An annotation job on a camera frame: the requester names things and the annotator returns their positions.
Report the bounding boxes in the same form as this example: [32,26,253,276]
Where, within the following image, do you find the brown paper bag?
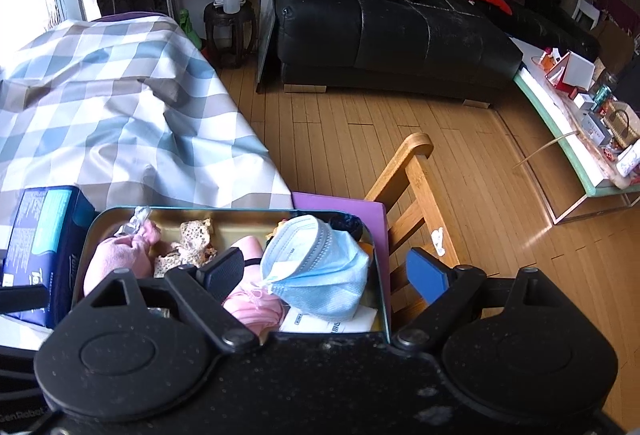
[592,17,636,73]

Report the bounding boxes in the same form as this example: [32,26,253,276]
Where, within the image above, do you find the magenta paper bag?
[595,0,640,33]

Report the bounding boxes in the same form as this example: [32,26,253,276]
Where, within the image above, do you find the white floral bottle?
[615,147,640,178]

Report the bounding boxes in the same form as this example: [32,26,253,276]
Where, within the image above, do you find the blue face mask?
[259,214,371,322]

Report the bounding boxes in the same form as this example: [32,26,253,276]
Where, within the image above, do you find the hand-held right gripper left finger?
[70,247,262,355]

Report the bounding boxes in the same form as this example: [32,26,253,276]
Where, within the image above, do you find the penguin keychain toy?
[330,216,373,262]

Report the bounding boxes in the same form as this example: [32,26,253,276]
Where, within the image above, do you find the checkered blue beige tablecloth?
[0,15,295,353]

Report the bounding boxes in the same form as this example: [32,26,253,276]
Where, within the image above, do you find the dark leaning panel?
[255,0,279,94]

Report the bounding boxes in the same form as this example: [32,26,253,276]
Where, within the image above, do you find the dark wooden stool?
[202,1,258,68]

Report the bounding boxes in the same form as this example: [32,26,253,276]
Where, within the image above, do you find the black leather sofa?
[274,0,601,108]

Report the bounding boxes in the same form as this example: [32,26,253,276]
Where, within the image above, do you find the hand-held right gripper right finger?
[392,247,583,352]

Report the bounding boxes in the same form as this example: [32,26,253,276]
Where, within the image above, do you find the blue tissue pack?
[0,186,98,330]

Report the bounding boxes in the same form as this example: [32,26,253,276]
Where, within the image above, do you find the black bag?
[612,60,640,110]

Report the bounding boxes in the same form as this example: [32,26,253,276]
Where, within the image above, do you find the wooden chair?
[364,133,463,333]

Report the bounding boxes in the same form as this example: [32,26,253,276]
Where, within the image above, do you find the white paper packet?
[276,305,379,334]

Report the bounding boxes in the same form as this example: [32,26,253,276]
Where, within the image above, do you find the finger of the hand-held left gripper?
[0,284,51,316]

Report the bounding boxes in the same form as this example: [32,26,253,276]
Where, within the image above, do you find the white and red box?
[542,51,596,90]

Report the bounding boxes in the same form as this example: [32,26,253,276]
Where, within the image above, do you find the gold metal tin tray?
[70,206,392,346]

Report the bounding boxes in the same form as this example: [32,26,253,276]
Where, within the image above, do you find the woven basket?
[602,102,640,148]

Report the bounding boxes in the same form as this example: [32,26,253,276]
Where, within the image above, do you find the green plastic figure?
[178,8,204,52]

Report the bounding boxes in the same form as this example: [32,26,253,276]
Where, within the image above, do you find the beige lace sachet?
[151,219,219,278]

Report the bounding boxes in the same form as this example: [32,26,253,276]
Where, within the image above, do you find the glass coffee table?
[512,50,640,226]

